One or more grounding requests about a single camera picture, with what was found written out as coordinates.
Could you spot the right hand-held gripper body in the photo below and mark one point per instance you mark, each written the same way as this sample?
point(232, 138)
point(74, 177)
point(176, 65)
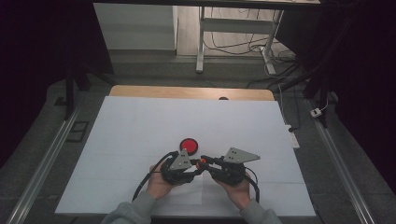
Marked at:
point(232, 174)

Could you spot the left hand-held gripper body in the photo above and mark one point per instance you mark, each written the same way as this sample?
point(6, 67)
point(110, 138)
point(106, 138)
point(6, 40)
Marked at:
point(176, 174)

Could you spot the round orange stamp cap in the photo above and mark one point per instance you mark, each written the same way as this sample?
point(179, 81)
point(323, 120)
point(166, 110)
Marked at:
point(198, 167)

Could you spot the round red ink pad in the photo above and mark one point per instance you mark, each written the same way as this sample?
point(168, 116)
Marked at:
point(188, 145)

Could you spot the person's left hand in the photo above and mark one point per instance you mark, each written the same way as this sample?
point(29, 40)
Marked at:
point(158, 186)

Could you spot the person's right hand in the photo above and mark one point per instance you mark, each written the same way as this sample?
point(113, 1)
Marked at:
point(238, 194)

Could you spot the white paper sheet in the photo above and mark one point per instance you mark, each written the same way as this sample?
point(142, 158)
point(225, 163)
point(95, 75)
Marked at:
point(190, 196)

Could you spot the white table cover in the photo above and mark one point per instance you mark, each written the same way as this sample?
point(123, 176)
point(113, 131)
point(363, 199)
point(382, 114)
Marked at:
point(140, 124)

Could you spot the black table grommet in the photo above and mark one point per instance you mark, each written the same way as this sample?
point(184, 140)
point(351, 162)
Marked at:
point(223, 98)

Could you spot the wooden table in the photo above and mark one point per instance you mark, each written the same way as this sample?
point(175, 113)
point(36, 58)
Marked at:
point(186, 92)

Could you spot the white power strip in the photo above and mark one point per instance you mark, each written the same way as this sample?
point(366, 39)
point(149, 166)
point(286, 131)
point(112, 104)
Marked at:
point(293, 137)

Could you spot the small white adapter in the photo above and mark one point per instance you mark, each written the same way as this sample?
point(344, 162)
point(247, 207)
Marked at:
point(316, 112)

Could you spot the black metal stand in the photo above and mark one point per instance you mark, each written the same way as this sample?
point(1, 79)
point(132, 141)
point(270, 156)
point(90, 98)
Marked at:
point(69, 93)
point(314, 84)

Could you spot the small black floor plate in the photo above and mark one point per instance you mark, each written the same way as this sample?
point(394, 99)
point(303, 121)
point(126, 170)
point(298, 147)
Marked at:
point(59, 101)

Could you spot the white cabinet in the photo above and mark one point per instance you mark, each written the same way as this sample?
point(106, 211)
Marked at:
point(134, 26)

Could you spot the dark curtain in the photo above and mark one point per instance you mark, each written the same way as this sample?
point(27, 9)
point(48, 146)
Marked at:
point(37, 62)
point(361, 62)

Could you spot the aluminium floor rail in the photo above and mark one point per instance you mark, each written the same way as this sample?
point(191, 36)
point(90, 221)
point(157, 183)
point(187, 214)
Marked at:
point(339, 161)
point(43, 165)

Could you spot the white desk frame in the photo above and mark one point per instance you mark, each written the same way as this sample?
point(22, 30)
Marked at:
point(236, 25)

